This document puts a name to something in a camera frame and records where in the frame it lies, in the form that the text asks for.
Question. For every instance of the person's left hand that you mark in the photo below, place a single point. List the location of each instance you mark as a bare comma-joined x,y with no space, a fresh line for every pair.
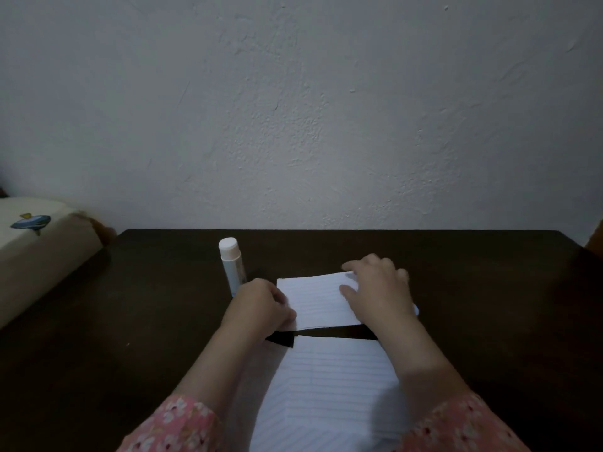
256,310

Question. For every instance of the person's right hand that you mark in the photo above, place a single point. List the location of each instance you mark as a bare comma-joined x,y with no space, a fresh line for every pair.
381,296

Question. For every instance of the white panda print glue stick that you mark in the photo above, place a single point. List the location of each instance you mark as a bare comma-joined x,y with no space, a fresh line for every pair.
233,268

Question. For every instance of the person's left forearm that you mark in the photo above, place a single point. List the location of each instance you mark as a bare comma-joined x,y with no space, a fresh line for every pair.
207,371

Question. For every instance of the person's right forearm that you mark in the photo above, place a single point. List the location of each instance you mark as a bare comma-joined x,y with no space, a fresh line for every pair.
424,371

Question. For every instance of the brown wooden furniture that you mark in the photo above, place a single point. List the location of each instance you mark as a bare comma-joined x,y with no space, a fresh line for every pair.
596,240

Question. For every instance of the beige mattress with whale print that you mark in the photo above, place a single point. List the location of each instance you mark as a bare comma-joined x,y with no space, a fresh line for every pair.
37,258

